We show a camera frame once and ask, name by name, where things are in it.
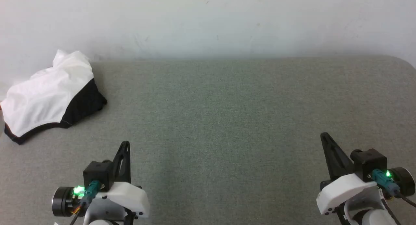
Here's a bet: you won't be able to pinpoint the white and black raglan shirt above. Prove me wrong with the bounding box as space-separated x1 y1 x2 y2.
0 50 108 145

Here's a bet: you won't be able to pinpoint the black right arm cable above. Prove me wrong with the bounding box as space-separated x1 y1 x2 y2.
395 192 416 207

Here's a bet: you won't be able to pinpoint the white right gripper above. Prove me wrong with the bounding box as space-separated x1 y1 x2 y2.
317 132 416 225

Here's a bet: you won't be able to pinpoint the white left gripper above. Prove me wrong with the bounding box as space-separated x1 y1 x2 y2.
52 141 150 225

